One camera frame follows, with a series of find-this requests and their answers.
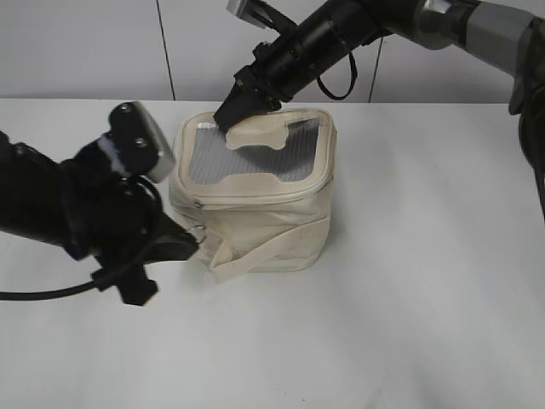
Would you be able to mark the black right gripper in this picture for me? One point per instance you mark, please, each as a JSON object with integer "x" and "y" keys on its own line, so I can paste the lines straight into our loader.
{"x": 300, "y": 55}

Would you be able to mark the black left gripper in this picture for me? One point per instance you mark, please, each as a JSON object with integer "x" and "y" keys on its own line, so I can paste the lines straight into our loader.
{"x": 120, "y": 221}

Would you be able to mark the cream canvas zipper bag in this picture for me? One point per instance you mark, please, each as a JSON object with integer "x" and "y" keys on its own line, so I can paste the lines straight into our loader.
{"x": 266, "y": 189}

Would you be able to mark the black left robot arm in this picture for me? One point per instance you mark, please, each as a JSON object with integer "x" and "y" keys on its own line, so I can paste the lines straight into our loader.
{"x": 30, "y": 204}

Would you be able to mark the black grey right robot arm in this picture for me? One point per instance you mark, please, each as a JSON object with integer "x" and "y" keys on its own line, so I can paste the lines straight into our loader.
{"x": 507, "y": 38}

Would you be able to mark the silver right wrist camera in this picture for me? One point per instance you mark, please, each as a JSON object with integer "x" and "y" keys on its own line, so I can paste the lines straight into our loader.
{"x": 256, "y": 12}

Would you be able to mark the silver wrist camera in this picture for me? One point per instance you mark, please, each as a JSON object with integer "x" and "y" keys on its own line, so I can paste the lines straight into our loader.
{"x": 139, "y": 147}
{"x": 256, "y": 12}

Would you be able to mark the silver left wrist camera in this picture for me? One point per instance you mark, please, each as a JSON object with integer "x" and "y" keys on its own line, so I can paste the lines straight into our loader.
{"x": 139, "y": 147}

